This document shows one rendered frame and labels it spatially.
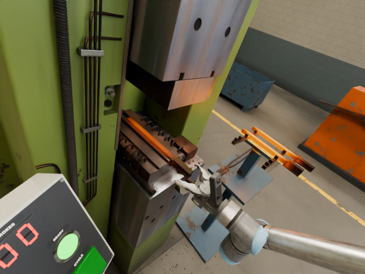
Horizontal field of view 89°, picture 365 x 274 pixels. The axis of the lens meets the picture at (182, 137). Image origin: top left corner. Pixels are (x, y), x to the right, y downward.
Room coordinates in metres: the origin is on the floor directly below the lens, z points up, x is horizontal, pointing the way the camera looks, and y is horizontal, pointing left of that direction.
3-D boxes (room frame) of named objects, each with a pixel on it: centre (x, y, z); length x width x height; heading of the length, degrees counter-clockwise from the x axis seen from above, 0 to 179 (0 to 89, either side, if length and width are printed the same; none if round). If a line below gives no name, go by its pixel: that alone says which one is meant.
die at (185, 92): (0.69, 0.20, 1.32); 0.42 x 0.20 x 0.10; 59
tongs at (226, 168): (1.14, -0.46, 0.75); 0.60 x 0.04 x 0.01; 146
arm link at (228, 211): (0.45, -0.25, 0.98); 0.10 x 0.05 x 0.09; 149
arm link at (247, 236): (0.40, -0.33, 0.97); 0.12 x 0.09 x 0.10; 59
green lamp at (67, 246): (0.15, 0.14, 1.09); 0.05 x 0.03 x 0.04; 149
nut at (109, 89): (0.49, 0.25, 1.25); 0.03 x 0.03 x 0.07; 59
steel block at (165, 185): (0.74, 0.18, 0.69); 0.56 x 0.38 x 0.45; 59
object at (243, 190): (0.98, -0.47, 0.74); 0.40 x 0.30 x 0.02; 142
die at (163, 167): (0.69, 0.20, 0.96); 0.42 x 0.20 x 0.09; 59
